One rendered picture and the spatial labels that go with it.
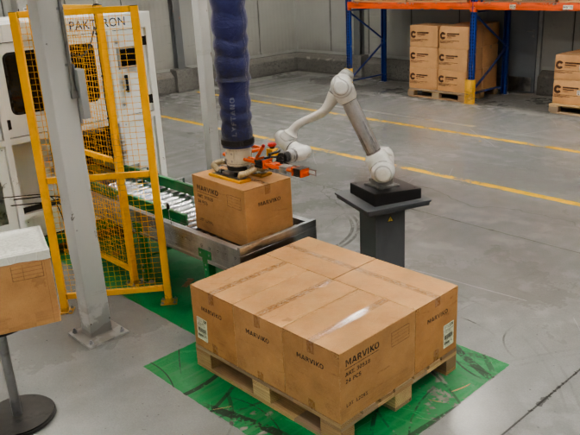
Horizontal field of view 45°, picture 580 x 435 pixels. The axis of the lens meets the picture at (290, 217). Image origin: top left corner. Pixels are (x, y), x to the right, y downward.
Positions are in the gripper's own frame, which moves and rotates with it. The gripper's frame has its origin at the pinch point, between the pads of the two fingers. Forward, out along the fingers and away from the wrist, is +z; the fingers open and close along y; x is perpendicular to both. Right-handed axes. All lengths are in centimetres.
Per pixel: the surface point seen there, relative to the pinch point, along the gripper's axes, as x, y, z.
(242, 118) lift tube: 15.8, -28.0, 3.2
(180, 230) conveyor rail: 53, 50, 35
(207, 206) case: 39, 34, 20
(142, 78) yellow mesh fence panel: 66, -55, 45
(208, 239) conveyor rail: 21, 49, 35
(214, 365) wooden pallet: -33, 105, 77
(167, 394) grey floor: -32, 109, 111
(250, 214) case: -4.4, 30.1, 18.0
